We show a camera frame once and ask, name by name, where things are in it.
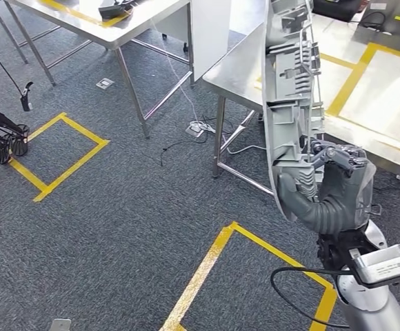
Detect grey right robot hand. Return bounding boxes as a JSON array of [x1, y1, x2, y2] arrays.
[[276, 139, 377, 236]]

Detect silver plastic wheel cover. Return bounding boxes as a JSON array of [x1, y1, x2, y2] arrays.
[[262, 0, 326, 223]]

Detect stainless steel workbench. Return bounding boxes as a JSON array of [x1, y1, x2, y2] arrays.
[[202, 0, 400, 257]]

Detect black bag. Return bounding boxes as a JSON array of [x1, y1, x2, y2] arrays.
[[313, 0, 364, 23]]

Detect yellow floor tape square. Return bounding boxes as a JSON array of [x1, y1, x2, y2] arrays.
[[8, 112, 110, 203], [160, 221, 339, 331]]

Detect steel table with white panel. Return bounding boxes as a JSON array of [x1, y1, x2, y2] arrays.
[[0, 0, 232, 140]]

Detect black wheeled stand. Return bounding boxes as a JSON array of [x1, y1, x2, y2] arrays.
[[0, 32, 35, 166]]

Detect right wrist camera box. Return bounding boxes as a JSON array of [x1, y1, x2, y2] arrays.
[[349, 243, 400, 290]]

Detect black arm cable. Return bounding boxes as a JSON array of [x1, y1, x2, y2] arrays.
[[270, 267, 358, 330]]

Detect white looped floor cable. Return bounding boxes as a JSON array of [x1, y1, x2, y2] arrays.
[[217, 119, 266, 157]]

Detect black coiled cable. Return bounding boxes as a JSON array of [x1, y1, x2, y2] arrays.
[[350, 10, 387, 32]]

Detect black floor cable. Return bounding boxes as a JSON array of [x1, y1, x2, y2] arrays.
[[160, 116, 233, 166]]

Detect thin white floor cable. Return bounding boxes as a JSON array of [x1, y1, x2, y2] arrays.
[[152, 20, 201, 124]]

